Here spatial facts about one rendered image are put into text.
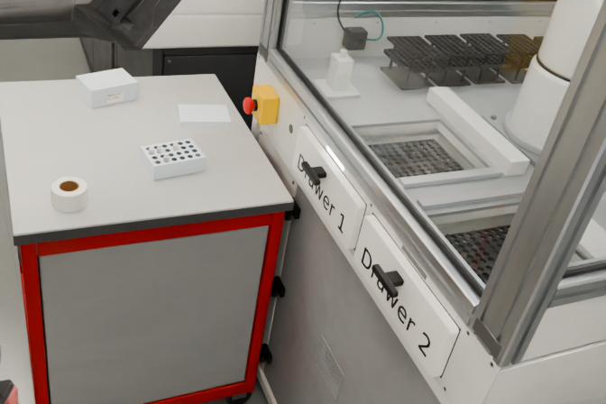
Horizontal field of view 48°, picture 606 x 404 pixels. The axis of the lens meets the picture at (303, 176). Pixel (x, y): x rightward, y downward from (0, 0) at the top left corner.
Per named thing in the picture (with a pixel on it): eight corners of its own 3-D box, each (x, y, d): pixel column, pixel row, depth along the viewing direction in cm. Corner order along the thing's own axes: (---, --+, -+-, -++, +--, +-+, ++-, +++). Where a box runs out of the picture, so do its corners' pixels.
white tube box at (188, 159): (153, 180, 150) (153, 166, 148) (139, 160, 156) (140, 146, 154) (205, 170, 157) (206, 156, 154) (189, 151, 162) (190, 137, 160)
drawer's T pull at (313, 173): (315, 187, 133) (316, 181, 133) (300, 166, 139) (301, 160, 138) (331, 185, 135) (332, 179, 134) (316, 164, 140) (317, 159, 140)
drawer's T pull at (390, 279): (390, 299, 110) (393, 293, 110) (370, 269, 116) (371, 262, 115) (410, 296, 112) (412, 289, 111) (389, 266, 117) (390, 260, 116)
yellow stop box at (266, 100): (256, 125, 161) (260, 99, 157) (246, 111, 166) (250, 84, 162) (276, 124, 163) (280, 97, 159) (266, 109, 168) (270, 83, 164)
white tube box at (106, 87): (91, 109, 171) (91, 90, 168) (76, 93, 176) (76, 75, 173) (137, 99, 179) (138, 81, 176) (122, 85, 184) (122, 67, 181)
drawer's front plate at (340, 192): (346, 251, 131) (358, 206, 125) (291, 167, 153) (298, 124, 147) (354, 250, 132) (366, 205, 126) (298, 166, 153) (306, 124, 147)
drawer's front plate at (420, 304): (431, 380, 108) (450, 332, 102) (352, 260, 130) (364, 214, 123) (440, 377, 109) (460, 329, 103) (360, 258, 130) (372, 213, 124)
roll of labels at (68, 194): (86, 190, 144) (86, 175, 142) (88, 211, 138) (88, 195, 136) (50, 193, 141) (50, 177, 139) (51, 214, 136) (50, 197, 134)
